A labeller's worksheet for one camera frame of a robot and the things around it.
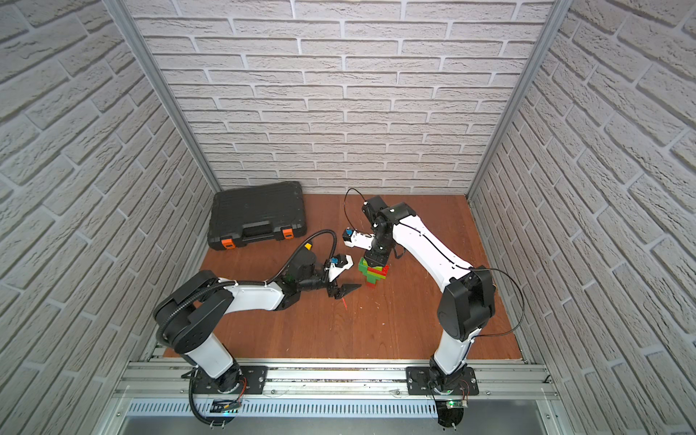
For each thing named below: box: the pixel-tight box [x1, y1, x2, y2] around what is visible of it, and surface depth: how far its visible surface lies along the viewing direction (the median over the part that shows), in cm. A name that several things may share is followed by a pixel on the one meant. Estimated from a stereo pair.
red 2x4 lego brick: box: [367, 264, 390, 277], surface depth 83 cm
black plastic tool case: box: [207, 181, 307, 252], surface depth 103 cm
